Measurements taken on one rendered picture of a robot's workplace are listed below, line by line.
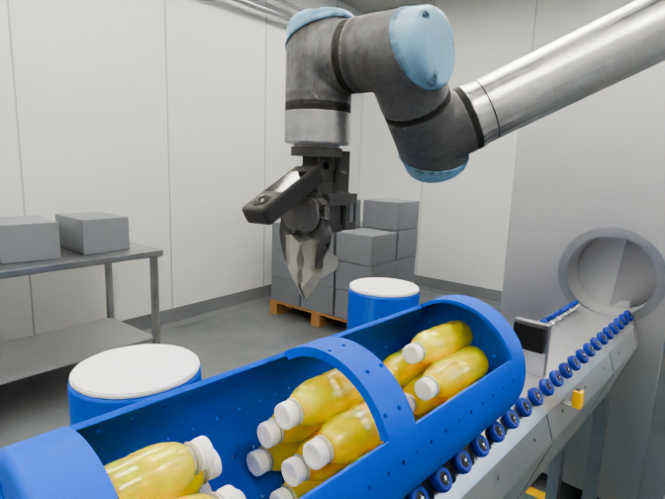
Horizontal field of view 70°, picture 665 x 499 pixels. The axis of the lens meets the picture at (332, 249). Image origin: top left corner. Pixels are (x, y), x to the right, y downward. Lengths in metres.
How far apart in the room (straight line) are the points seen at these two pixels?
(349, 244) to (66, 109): 2.38
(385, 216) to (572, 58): 3.76
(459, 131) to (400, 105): 0.09
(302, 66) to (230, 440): 0.59
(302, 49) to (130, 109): 3.70
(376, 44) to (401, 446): 0.52
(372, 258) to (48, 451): 3.61
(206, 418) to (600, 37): 0.76
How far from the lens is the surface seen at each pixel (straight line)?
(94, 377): 1.20
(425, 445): 0.78
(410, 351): 0.97
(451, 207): 5.88
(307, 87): 0.64
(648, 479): 1.73
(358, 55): 0.60
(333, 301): 4.36
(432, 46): 0.59
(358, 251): 4.08
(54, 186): 4.04
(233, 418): 0.85
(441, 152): 0.66
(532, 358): 1.54
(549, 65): 0.70
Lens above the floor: 1.51
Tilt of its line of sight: 10 degrees down
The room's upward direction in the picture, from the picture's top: 2 degrees clockwise
